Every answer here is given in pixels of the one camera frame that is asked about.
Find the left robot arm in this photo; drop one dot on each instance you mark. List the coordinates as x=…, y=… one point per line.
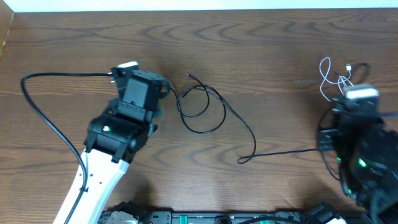
x=113, y=138

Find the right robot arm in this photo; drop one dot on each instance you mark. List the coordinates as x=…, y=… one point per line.
x=366, y=153

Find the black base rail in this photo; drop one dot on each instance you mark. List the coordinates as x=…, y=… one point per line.
x=128, y=212

